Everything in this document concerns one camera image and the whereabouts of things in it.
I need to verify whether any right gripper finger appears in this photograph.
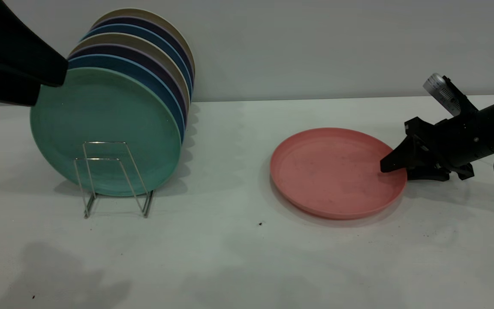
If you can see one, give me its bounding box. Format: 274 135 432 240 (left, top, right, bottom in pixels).
406 166 451 182
380 136 430 174

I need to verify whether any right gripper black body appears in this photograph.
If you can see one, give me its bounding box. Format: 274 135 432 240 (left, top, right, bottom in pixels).
404 109 494 180

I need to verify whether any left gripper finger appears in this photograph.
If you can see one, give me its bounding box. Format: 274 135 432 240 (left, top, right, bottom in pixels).
0 0 69 87
0 56 42 107

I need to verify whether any pink round plate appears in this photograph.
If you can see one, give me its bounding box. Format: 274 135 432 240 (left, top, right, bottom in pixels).
270 127 408 221

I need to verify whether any green round plate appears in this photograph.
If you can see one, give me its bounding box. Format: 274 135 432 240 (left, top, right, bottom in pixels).
30 67 183 198

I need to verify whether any beige round plate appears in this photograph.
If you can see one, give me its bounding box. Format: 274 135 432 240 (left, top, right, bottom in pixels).
92 8 196 73
77 33 191 108

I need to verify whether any blue round plate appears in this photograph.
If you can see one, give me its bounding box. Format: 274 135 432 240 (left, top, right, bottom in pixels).
67 55 186 143
82 24 194 97

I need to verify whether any purple round plate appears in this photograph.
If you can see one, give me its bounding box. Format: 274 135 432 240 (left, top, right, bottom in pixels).
69 44 189 117
93 16 195 82

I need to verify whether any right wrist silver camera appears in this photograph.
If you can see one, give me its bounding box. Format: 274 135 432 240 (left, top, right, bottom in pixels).
422 73 479 118

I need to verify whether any metal wire plate rack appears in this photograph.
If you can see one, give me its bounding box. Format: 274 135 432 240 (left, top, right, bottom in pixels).
74 141 155 219

